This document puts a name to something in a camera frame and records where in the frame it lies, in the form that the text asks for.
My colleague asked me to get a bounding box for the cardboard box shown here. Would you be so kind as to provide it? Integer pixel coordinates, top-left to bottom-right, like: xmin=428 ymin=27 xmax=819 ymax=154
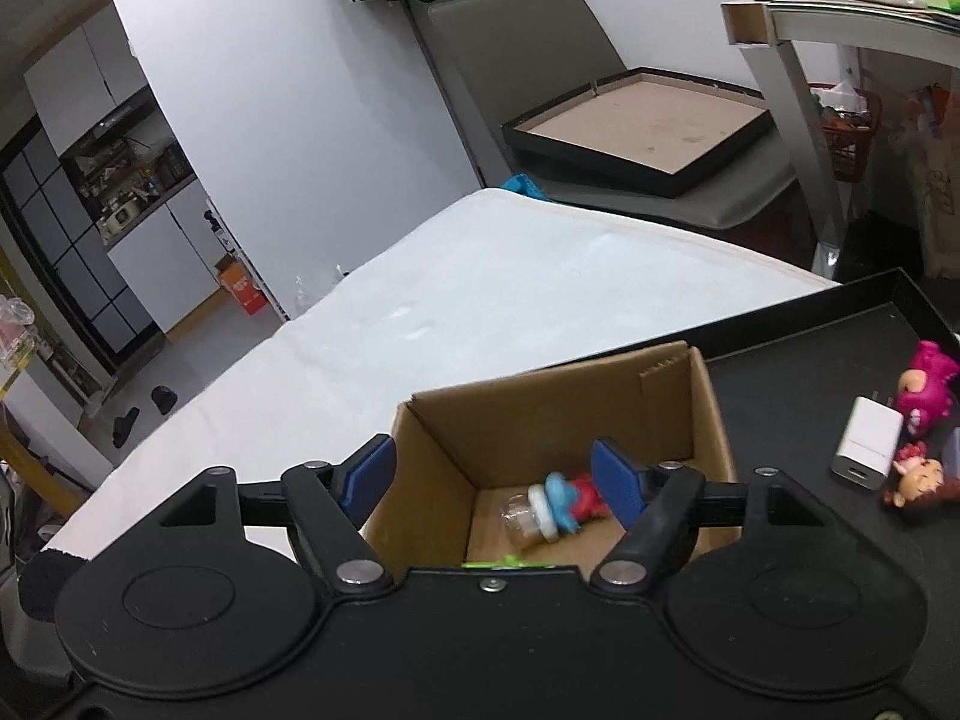
xmin=360 ymin=341 xmax=740 ymax=568

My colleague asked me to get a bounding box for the kitchen cabinet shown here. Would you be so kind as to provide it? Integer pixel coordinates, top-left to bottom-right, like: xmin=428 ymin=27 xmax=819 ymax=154
xmin=0 ymin=11 xmax=290 ymax=391

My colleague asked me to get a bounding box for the blue and red toy figure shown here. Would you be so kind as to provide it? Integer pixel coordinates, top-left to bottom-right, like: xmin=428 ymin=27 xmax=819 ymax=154
xmin=501 ymin=471 xmax=613 ymax=548

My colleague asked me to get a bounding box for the small brown-haired doll figure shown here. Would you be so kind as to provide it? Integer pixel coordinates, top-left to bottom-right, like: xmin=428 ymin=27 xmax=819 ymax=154
xmin=881 ymin=441 xmax=960 ymax=523

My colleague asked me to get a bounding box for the black tray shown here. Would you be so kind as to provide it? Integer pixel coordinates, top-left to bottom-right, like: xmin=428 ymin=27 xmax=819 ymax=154
xmin=517 ymin=268 xmax=960 ymax=691

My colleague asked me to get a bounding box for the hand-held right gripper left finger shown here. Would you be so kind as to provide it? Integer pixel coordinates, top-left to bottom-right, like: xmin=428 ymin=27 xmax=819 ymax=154
xmin=156 ymin=433 xmax=397 ymax=596

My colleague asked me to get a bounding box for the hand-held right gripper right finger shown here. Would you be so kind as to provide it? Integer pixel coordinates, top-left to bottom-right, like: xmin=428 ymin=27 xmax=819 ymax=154
xmin=589 ymin=439 xmax=830 ymax=597

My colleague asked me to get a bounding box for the orange box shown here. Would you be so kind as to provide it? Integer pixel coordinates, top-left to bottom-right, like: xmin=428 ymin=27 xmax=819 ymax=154
xmin=214 ymin=255 xmax=269 ymax=317

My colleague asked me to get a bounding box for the pink monster toy figure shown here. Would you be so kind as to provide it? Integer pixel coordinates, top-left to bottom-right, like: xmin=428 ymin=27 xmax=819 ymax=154
xmin=892 ymin=340 xmax=960 ymax=436

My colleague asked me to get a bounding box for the red basket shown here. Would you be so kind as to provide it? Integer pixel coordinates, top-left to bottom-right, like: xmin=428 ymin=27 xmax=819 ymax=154
xmin=810 ymin=82 xmax=883 ymax=183

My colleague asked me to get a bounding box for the person's black fuzzy clothing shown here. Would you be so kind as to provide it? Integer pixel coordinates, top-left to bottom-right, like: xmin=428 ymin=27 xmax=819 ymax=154
xmin=18 ymin=551 xmax=86 ymax=622

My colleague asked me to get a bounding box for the white toy block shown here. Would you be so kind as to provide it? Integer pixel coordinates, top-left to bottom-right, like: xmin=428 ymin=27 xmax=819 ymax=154
xmin=830 ymin=390 xmax=905 ymax=492

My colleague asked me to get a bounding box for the grey chair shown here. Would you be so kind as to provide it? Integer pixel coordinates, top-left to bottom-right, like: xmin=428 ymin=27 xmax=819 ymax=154
xmin=426 ymin=0 xmax=800 ymax=235

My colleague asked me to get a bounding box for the grey desk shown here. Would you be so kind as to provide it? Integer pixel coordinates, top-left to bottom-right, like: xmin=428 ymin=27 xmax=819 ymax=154
xmin=720 ymin=0 xmax=960 ymax=272

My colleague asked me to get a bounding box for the black picture frame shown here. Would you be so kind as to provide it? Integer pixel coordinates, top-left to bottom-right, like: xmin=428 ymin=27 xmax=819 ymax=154
xmin=501 ymin=69 xmax=773 ymax=200

